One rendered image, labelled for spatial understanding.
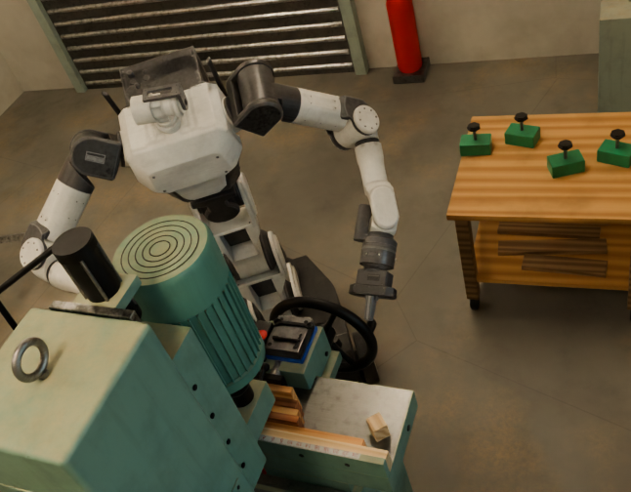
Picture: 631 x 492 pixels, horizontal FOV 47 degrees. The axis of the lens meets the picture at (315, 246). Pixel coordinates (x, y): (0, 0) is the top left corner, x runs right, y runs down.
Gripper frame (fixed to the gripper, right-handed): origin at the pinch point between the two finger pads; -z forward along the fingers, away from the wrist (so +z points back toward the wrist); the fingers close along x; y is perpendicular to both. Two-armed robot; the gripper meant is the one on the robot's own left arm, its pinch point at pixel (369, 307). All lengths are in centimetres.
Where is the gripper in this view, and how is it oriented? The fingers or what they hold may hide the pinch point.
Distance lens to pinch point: 181.9
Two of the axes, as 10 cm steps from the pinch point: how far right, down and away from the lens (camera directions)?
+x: -9.0, -0.6, 4.4
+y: -4.1, -2.6, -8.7
